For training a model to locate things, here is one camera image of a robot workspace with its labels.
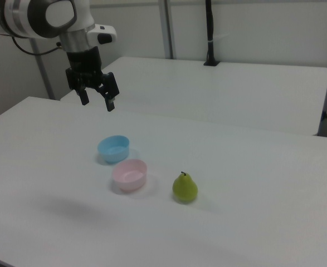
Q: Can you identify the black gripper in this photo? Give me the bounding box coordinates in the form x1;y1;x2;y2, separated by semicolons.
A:
65;46;120;112

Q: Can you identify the green pear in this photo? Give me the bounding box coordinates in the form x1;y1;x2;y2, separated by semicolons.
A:
172;171;199;203

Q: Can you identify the light blue plastic bowl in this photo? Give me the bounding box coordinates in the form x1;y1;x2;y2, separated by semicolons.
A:
97;135;130;164

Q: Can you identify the pink plastic bowl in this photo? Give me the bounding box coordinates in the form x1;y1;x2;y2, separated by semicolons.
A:
111;159;148;192

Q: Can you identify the white side table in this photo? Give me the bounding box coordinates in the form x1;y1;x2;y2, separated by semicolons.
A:
60;57;327;136

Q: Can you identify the black clamped stand pole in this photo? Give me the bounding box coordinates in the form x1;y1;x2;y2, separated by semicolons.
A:
203;0;221;67

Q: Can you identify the grey partition post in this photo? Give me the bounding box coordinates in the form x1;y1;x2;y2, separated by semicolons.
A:
158;0;175;60
29;38;56;100

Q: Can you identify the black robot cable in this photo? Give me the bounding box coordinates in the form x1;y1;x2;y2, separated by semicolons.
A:
11;36;64;57

